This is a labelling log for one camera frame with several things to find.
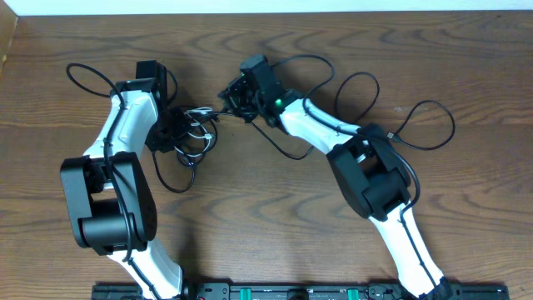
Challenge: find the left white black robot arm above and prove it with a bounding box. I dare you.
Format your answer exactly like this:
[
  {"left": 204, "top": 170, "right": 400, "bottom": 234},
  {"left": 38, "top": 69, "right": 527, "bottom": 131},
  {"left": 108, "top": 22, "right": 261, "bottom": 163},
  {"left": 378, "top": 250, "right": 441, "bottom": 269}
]
[{"left": 60, "top": 79, "right": 188, "bottom": 299}]

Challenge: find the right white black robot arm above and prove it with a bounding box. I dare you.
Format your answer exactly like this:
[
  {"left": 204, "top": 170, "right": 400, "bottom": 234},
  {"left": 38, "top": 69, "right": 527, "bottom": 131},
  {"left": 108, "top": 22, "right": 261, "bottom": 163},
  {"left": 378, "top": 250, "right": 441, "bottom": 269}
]
[{"left": 218, "top": 73, "right": 453, "bottom": 299}]

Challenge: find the white USB cable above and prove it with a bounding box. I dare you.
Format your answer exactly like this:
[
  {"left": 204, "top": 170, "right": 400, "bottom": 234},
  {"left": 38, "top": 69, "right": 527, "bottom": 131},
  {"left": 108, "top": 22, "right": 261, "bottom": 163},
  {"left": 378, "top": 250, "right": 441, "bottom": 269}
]
[{"left": 173, "top": 106, "right": 215, "bottom": 158}]

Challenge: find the black USB cable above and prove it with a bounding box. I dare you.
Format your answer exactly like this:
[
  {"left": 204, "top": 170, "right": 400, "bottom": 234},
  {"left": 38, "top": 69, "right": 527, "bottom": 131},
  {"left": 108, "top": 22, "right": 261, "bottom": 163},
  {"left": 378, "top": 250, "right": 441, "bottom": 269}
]
[{"left": 150, "top": 105, "right": 317, "bottom": 194}]

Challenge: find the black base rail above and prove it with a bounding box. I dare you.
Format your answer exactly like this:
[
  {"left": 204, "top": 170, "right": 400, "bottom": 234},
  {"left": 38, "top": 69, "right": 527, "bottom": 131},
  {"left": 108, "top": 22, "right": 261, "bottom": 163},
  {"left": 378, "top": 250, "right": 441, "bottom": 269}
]
[{"left": 91, "top": 282, "right": 511, "bottom": 300}]

